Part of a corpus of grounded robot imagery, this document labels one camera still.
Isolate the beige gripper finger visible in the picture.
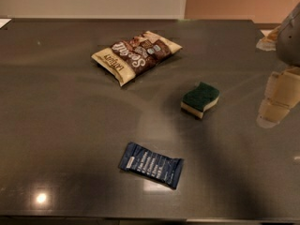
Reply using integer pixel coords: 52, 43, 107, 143
256, 27, 279, 52
257, 67, 300, 128

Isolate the green and yellow sponge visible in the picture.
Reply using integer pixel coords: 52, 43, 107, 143
181, 82, 220, 119

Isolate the dark blue rxbar wrapper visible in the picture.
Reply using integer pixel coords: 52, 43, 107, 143
119, 142, 184, 189

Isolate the brown cream snack bag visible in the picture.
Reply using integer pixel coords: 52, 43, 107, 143
92, 31, 182, 86

